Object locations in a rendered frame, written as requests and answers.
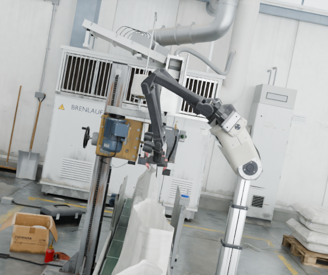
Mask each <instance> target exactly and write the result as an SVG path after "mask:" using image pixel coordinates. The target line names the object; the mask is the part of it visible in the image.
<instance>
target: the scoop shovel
mask: <svg viewBox="0 0 328 275"><path fill-rule="evenodd" d="M45 97H46V95H45V94H44V98H43V100H44V99H45ZM38 99H39V98H38ZM43 100H42V101H43ZM42 101H40V99H39V106H38V111H37V116H36V120H35V125H34V130H33V135H32V140H31V145H30V149H29V152H25V151H20V150H18V151H19V155H18V160H17V170H16V177H18V178H28V179H31V180H35V177H36V173H37V168H38V162H39V156H40V153H32V146H33V141H34V136H35V131H36V127H37V122H38V117H39V111H40V107H41V102H42Z"/></svg>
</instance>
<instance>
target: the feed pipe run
mask: <svg viewBox="0 0 328 275"><path fill-rule="evenodd" d="M238 3H239V1H238V0H210V3H206V11H207V13H208V14H209V15H210V16H212V17H215V18H214V20H213V21H212V22H210V23H203V24H197V25H194V26H193V28H192V34H193V35H192V36H193V37H192V39H194V41H195V42H196V43H206V42H211V47H210V52H209V58H208V60H210V61H211V57H212V51H213V47H214V42H215V40H218V39H220V38H222V37H223V36H224V35H225V34H226V33H227V32H228V31H229V30H230V28H231V27H232V24H233V22H234V18H235V13H236V9H237V7H238ZM209 68H210V67H209V66H208V65H207V67H206V72H207V73H208V72H209Z"/></svg>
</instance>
